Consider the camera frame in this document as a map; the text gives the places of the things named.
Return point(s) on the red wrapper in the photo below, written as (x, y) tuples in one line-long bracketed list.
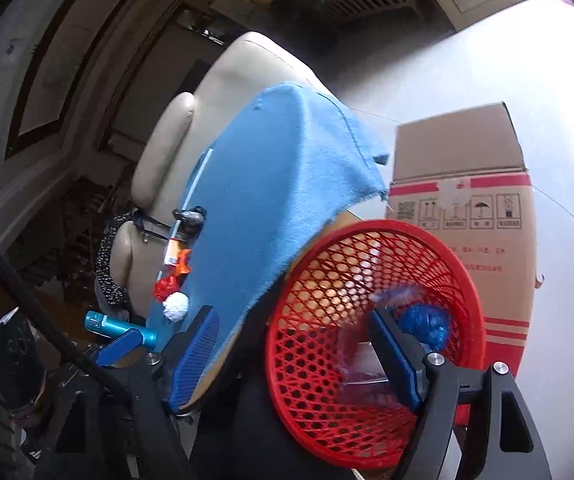
[(164, 287)]

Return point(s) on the teal plastic tool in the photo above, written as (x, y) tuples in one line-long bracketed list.
[(117, 330)]

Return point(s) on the black plastic bag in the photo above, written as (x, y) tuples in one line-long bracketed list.
[(190, 218)]

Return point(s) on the red and white medicine box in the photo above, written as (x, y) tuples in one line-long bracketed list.
[(172, 252)]

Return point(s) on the red mesh basket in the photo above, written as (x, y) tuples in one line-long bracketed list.
[(417, 232)]

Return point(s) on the blue cloth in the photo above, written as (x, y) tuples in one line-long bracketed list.
[(277, 185)]

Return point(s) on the beige leather sofa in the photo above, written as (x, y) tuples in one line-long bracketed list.
[(247, 70)]

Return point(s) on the orange wrapper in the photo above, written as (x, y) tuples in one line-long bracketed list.
[(183, 262)]

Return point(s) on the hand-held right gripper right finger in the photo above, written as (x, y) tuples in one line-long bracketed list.
[(397, 360)]

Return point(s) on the crumpled blue plastic bag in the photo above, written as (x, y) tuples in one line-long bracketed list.
[(424, 322)]

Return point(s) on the clear plastic wrapper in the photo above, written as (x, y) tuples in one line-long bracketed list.
[(359, 355)]

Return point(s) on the white paper ball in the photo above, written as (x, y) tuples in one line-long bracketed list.
[(176, 306)]

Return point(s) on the cardboard box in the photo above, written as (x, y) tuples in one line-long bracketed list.
[(467, 150)]

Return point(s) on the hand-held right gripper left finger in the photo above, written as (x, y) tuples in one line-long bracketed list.
[(194, 360)]

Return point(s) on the dark patterned cushion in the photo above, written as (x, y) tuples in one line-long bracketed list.
[(107, 265)]

